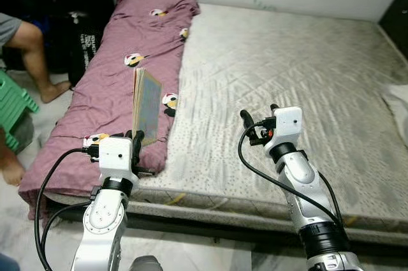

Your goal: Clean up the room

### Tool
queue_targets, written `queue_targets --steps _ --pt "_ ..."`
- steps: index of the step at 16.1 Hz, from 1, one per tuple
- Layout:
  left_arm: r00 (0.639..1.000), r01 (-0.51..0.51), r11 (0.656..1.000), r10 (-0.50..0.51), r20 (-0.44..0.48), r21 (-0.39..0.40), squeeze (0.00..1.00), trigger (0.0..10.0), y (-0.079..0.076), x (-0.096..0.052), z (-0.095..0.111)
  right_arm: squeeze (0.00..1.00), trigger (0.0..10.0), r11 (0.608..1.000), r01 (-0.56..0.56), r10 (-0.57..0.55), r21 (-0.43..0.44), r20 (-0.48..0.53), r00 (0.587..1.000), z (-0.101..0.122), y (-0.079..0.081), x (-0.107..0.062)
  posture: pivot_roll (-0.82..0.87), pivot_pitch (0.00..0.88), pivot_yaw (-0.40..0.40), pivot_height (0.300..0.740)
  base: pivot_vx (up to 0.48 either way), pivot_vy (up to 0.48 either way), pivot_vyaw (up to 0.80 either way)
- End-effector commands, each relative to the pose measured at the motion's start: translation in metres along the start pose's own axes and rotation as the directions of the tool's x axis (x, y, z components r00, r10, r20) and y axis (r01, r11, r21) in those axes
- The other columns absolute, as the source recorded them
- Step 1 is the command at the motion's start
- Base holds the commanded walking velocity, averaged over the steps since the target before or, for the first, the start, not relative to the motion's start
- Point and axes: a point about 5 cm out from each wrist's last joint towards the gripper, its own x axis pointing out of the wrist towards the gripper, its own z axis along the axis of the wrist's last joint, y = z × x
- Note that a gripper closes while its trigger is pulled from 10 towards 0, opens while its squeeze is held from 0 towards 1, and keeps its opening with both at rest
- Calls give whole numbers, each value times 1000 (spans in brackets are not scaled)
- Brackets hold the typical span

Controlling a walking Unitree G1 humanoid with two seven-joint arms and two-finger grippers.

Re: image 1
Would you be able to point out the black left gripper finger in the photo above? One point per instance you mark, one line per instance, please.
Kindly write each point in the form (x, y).
(138, 143)

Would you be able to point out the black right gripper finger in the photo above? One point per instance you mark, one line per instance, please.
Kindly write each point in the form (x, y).
(274, 108)
(247, 120)

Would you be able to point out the colourful picture book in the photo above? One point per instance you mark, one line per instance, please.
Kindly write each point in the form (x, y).
(148, 105)

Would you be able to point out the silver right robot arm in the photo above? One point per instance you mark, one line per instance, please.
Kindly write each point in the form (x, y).
(299, 182)

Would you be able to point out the white pillow with lettering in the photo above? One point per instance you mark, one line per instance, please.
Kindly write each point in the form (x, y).
(398, 95)

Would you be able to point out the white quilted mattress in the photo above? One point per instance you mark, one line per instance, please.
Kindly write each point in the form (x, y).
(287, 73)

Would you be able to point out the blue fabric item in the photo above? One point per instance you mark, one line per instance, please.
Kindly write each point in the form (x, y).
(41, 27)

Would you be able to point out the green plastic stool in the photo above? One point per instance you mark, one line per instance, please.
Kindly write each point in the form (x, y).
(16, 102)

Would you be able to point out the person bare leg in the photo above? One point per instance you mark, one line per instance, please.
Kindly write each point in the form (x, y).
(9, 169)
(32, 48)

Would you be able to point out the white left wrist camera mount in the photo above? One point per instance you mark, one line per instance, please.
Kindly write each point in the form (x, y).
(115, 153)

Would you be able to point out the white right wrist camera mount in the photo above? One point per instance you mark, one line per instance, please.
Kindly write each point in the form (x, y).
(287, 124)

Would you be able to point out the black bag white lettering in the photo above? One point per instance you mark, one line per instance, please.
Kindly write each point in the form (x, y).
(83, 60)

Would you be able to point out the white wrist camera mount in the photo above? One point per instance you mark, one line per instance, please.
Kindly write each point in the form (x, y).
(115, 153)
(287, 124)

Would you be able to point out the grey shorts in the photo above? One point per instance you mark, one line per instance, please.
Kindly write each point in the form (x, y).
(7, 29)

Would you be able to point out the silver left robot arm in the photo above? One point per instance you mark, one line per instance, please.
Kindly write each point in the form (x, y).
(102, 220)

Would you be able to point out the purple penguin print quilt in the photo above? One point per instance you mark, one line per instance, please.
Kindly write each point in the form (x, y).
(108, 92)

